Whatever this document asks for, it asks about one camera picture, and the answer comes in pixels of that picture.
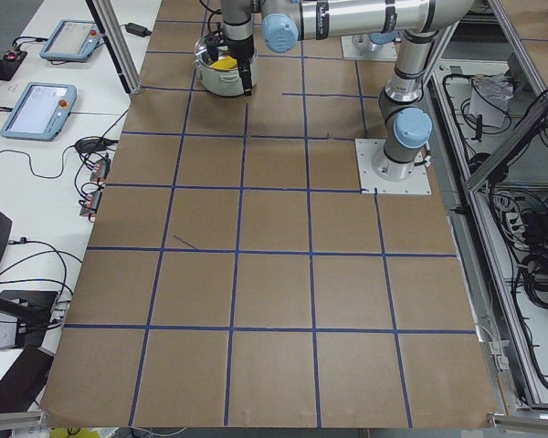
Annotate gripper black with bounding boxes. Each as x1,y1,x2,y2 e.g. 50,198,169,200
205,22,255,96

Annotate yellow corn cob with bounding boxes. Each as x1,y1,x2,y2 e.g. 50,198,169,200
211,55,237,71

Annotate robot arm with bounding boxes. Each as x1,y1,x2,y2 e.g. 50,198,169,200
258,1,438,183
205,0,260,96

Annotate white steel cooking pot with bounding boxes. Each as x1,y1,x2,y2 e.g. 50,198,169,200
195,54,258,98

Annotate black power adapter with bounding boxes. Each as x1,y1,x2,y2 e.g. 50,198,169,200
124,22,152,37

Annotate small circuit board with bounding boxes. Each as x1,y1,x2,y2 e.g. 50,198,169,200
90,158,111,183
79,190,102,218

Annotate far teach pendant tablet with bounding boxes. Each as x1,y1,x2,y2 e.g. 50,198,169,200
39,19,101,62

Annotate teach pendant tablet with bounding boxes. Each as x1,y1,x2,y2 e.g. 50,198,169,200
0,82,77,141
39,19,101,62

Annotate near teach pendant tablet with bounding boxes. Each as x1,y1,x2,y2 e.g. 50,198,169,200
0,82,77,141

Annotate brown paper table cover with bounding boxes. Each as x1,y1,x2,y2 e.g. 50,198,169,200
41,1,497,428

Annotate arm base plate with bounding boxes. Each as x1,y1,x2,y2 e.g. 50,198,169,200
355,139,431,196
341,32,399,62

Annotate aluminium frame post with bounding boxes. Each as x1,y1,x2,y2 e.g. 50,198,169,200
85,0,142,96

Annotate aluminium side frame rail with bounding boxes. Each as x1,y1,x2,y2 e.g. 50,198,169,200
429,1,548,413

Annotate coiled black cables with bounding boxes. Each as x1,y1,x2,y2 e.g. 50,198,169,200
460,63,548,402

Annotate black camera stand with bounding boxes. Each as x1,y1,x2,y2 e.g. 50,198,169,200
0,212,58,350

